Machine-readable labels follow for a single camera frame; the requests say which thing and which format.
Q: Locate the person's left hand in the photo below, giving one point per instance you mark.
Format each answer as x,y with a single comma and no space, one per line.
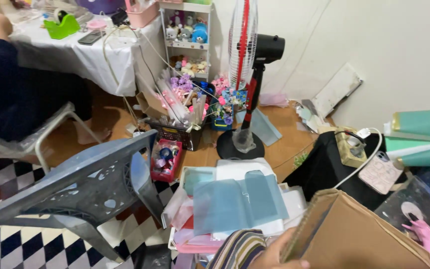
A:
273,252

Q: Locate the brown cardboard box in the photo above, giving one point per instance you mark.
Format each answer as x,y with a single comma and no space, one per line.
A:
349,231

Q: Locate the blue translucent wrapping sheets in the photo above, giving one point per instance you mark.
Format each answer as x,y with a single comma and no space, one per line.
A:
233,203

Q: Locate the stack of white trays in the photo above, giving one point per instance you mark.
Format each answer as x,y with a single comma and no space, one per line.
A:
245,166

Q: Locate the black cloth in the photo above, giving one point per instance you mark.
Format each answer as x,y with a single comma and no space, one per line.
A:
319,168

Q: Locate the olive patterned tissue box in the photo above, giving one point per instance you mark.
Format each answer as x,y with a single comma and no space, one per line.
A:
345,153

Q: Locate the folded light blue paper sheet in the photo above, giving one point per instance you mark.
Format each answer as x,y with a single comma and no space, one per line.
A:
263,127

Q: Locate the phone with pink case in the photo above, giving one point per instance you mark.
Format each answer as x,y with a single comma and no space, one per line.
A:
381,173

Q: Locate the heap of paper scraps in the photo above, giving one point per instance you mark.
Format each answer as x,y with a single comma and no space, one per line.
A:
310,115

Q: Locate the red basket of ribbons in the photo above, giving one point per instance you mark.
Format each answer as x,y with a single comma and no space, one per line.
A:
165,158

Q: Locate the blue box of flowers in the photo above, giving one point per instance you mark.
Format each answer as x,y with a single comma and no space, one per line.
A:
224,112

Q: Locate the pink tissue paper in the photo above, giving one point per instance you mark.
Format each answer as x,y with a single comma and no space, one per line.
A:
273,99

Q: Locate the black crate with wrapped flowers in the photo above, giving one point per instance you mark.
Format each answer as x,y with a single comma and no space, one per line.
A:
177,130

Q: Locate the clear plastic bag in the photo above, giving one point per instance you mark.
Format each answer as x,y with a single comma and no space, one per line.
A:
420,200

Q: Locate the pink glue gun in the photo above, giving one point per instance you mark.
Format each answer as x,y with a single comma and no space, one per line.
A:
429,239

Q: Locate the white flat board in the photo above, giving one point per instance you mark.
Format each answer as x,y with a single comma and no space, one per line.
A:
336,91

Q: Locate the heap of teal paper rolls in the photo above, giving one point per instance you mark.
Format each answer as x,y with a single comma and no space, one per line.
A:
424,138

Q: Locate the open small cardboard box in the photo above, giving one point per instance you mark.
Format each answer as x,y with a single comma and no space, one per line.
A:
149,104

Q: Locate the grey plastic chair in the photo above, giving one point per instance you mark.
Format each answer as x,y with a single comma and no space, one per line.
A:
88,186

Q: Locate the black red standing fan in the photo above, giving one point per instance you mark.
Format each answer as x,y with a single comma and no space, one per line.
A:
243,41

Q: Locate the white shelf with plush toys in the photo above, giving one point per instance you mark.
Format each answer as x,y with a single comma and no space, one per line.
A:
187,37

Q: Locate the black white checkered mat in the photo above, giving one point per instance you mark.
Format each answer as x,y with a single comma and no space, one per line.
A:
9,239

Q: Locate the cluttered table with white cloth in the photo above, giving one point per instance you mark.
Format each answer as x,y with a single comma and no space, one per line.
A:
77,52

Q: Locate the plastic-covered metal frame chair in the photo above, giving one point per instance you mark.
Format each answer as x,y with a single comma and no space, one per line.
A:
32,138

